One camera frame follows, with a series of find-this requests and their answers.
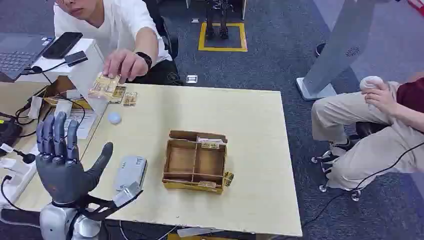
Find person's hand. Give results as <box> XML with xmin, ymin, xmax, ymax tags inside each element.
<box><xmin>101</xmin><ymin>48</ymin><xmax>149</xmax><ymax>84</ymax></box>

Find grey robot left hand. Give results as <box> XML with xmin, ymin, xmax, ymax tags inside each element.
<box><xmin>35</xmin><ymin>111</ymin><xmax>115</xmax><ymax>205</ymax></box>

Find seated person's hand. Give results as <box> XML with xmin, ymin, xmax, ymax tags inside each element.
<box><xmin>361</xmin><ymin>82</ymin><xmax>399</xmax><ymax>116</ymax></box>

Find white handheld object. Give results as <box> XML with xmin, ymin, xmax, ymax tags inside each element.
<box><xmin>359</xmin><ymin>75</ymin><xmax>385</xmax><ymax>92</ymax></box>

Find gold sleeved card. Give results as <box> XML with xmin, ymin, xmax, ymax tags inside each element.
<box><xmin>88</xmin><ymin>72</ymin><xmax>122</xmax><ymax>100</ymax></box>

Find wooden card box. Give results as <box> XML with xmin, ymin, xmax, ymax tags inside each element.
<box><xmin>161</xmin><ymin>129</ymin><xmax>230</xmax><ymax>195</ymax></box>

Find black wristwatch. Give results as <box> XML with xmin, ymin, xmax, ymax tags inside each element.
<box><xmin>135</xmin><ymin>51</ymin><xmax>153</xmax><ymax>70</ymax></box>

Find black wheeled office chair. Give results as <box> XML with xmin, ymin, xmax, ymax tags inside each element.
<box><xmin>310</xmin><ymin>121</ymin><xmax>392</xmax><ymax>203</ymax></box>

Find black round-headed plug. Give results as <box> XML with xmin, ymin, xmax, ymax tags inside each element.
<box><xmin>13</xmin><ymin>149</ymin><xmax>37</xmax><ymax>165</ymax></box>

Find white desk riser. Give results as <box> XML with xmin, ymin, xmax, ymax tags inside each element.
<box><xmin>16</xmin><ymin>38</ymin><xmax>111</xmax><ymax>115</ymax></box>

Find white power strip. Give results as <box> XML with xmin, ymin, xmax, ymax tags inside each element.
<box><xmin>0</xmin><ymin>155</ymin><xmax>40</xmax><ymax>208</ymax></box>

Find seated person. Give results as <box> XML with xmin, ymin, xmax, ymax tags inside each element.
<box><xmin>310</xmin><ymin>71</ymin><xmax>424</xmax><ymax>194</ymax></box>

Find small black adapter box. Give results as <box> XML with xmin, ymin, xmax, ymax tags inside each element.
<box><xmin>63</xmin><ymin>50</ymin><xmax>89</xmax><ymax>67</ymax></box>

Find white round puck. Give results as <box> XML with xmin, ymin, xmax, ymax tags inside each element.
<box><xmin>107</xmin><ymin>111</ymin><xmax>122</xmax><ymax>125</ymax></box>

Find printed paper sheet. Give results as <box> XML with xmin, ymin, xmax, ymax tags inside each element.
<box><xmin>62</xmin><ymin>108</ymin><xmax>98</xmax><ymax>140</ymax></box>

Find grey pillar stand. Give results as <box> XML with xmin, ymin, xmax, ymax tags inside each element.
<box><xmin>295</xmin><ymin>0</ymin><xmax>382</xmax><ymax>102</ymax></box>

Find black desk device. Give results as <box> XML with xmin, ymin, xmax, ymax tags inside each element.
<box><xmin>0</xmin><ymin>118</ymin><xmax>23</xmax><ymax>157</ymax></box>

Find black smartphone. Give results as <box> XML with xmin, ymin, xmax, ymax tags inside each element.
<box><xmin>42</xmin><ymin>31</ymin><xmax>84</xmax><ymax>61</ymax></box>

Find grey flat pocket device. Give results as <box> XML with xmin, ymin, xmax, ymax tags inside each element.
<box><xmin>114</xmin><ymin>155</ymin><xmax>149</xmax><ymax>193</ymax></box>

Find brown cardboard box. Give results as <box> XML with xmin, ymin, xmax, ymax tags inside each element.
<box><xmin>43</xmin><ymin>75</ymin><xmax>94</xmax><ymax>111</ymax></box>

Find dark round floor object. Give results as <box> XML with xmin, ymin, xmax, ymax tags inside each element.
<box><xmin>314</xmin><ymin>42</ymin><xmax>328</xmax><ymax>58</ymax></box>

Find yellow floor tape square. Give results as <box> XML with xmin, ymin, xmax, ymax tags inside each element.
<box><xmin>198</xmin><ymin>22</ymin><xmax>248</xmax><ymax>53</ymax></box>

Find red striped object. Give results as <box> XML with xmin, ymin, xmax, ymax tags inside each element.
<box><xmin>406</xmin><ymin>0</ymin><xmax>424</xmax><ymax>17</ymax></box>

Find black robot legs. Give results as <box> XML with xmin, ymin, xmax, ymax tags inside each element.
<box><xmin>203</xmin><ymin>0</ymin><xmax>231</xmax><ymax>41</ymax></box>

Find dark grey laptop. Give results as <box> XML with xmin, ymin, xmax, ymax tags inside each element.
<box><xmin>0</xmin><ymin>32</ymin><xmax>57</xmax><ymax>83</ymax></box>

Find white card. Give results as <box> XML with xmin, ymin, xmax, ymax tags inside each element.
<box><xmin>196</xmin><ymin>136</ymin><xmax>226</xmax><ymax>145</ymax></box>

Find black camera bracket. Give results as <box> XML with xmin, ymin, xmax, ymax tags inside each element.
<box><xmin>52</xmin><ymin>189</ymin><xmax>144</xmax><ymax>222</ymax></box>

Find black power cable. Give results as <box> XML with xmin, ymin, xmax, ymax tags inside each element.
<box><xmin>0</xmin><ymin>174</ymin><xmax>21</xmax><ymax>212</ymax></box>

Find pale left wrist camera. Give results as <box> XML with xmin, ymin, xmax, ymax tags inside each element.
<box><xmin>111</xmin><ymin>181</ymin><xmax>144</xmax><ymax>208</ymax></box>

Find black looped cable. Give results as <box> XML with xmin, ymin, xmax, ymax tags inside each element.
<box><xmin>14</xmin><ymin>86</ymin><xmax>87</xmax><ymax>139</ymax></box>

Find black adapter cable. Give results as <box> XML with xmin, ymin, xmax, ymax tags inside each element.
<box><xmin>20</xmin><ymin>60</ymin><xmax>69</xmax><ymax>76</ymax></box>

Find black floor cable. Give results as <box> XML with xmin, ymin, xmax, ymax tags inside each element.
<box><xmin>299</xmin><ymin>141</ymin><xmax>424</xmax><ymax>230</ymax></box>

